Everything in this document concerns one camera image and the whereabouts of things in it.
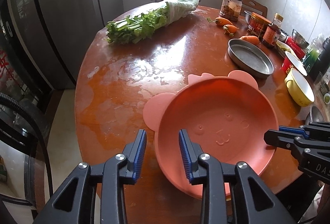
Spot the deep steel bowl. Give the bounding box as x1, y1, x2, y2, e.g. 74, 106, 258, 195
305, 105, 324, 125

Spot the red paper noodle bowl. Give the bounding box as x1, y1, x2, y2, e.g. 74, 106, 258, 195
281, 51, 307, 76

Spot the green fruit in foam net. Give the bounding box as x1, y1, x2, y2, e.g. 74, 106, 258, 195
323, 92, 330, 105

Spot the white dish of pickled vegetables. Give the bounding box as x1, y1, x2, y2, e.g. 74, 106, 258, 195
275, 40, 297, 58

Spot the carrot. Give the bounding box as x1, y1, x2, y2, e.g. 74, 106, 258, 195
240, 35, 259, 45
223, 24, 238, 36
207, 17, 233, 27

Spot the red jar orange lid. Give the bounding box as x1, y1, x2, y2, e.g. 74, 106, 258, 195
248, 12, 271, 40

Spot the dark steel bowl behind jars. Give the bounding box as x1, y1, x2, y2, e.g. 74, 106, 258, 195
244, 10, 252, 24

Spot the carrot nearest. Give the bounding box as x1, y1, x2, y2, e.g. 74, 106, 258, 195
240, 35, 259, 45

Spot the bagged celery bunch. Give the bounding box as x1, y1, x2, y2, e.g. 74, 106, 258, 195
106, 0, 199, 44

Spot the pink bear-shaped bowl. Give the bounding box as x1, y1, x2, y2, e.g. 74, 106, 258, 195
143, 70, 279, 198

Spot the white ceramic bowl with text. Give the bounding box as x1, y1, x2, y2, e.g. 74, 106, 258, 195
278, 29, 289, 43

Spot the steel round pan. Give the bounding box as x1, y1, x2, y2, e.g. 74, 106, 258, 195
227, 39, 274, 79

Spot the black thermos flask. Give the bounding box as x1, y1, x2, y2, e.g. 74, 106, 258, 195
309, 38, 330, 82

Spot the yellow enamel bowl with handles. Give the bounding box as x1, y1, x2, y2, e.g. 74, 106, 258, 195
284, 68, 315, 107

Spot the grey refrigerator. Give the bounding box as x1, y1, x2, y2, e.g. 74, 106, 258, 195
0, 0, 124, 116

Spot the brown sauce bottle yellow cap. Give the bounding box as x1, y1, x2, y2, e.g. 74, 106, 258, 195
262, 13, 284, 48

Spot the carrot middle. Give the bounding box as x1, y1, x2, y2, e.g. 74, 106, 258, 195
223, 24, 238, 36

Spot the green liquid plastic bottle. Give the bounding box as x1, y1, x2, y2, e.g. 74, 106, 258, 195
302, 33, 325, 73

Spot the red tissue box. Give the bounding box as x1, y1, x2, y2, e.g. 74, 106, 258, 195
285, 36, 305, 60

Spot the small steel bowl on box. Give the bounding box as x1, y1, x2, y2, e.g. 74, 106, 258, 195
291, 29, 309, 49

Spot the clear jar black lid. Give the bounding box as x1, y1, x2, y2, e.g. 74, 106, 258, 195
219, 0, 242, 22

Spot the carrot farthest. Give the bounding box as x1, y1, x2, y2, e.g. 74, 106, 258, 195
207, 17, 233, 27

